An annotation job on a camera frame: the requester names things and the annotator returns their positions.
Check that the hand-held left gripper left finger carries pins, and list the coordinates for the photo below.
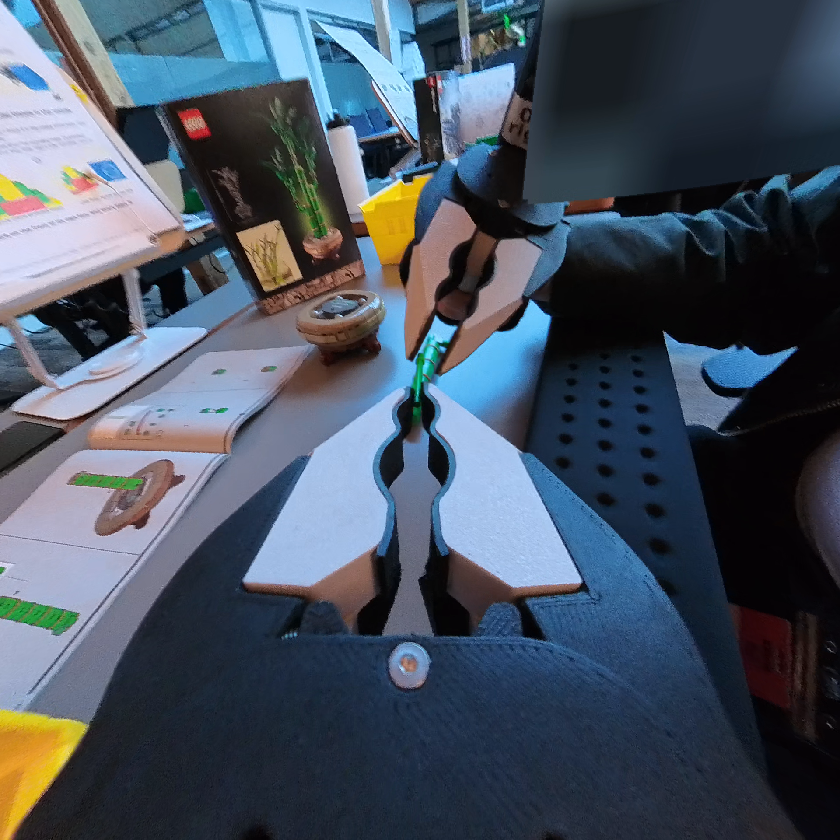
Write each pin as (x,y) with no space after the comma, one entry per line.
(321,531)

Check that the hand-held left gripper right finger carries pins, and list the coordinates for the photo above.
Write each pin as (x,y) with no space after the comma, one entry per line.
(505,525)

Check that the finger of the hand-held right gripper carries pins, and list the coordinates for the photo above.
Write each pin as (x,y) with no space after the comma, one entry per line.
(430,269)
(508,282)

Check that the green brick bamboo stalk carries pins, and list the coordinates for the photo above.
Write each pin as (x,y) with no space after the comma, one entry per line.
(428,361)

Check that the brown round brick base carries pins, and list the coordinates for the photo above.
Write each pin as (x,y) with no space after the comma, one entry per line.
(341,325)

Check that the green axle rod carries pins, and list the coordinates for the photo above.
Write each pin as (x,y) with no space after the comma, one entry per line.
(415,400)

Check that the yellow plastic bin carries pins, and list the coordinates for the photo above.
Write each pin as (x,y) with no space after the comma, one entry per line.
(390,223)
(33,768)

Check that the person's right forearm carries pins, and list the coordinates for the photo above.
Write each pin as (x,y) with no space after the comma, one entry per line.
(689,262)

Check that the grey desk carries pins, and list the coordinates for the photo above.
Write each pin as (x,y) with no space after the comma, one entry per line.
(315,407)

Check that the person's right hand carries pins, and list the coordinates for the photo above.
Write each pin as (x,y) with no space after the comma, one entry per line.
(454,305)

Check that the small black toy set box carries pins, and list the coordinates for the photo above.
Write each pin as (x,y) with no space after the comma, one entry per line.
(472,111)

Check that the white water bottle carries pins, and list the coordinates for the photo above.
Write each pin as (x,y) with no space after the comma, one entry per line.
(348,170)

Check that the black studded mat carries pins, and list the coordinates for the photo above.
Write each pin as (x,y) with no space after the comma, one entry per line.
(623,459)

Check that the white angular board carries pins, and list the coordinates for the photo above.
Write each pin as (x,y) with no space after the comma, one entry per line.
(380,79)

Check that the black toy brick set box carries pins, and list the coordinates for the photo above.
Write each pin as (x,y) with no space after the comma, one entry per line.
(262,197)

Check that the open instruction booklet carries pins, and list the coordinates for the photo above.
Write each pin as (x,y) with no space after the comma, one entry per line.
(98,525)

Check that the person's dark jacket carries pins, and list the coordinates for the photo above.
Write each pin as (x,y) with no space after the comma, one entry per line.
(741,499)

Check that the black chair armrest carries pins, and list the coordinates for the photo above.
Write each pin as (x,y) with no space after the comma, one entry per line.
(748,367)

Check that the orange printed box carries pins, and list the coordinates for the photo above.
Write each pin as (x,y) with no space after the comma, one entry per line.
(761,656)

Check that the black flat pad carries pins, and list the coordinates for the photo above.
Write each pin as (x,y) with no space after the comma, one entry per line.
(26,446)

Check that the printed instruction sheet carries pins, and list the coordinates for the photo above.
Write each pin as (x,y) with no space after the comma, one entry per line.
(52,184)

